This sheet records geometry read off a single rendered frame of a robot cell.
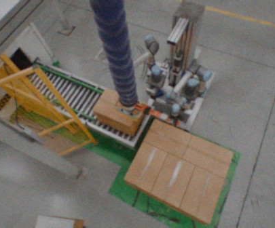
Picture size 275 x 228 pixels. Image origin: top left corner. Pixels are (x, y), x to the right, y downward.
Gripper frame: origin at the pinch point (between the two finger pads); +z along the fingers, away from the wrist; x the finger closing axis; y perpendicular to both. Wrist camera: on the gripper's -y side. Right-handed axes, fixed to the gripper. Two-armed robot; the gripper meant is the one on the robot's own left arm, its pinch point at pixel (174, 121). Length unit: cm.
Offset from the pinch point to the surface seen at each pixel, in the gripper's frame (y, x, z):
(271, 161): -148, -54, 120
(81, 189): 98, 120, 121
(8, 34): 54, 72, -178
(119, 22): 50, 5, -131
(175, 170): -22, 37, 66
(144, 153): 26, 36, 66
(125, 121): 60, 17, 26
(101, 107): 101, 13, 26
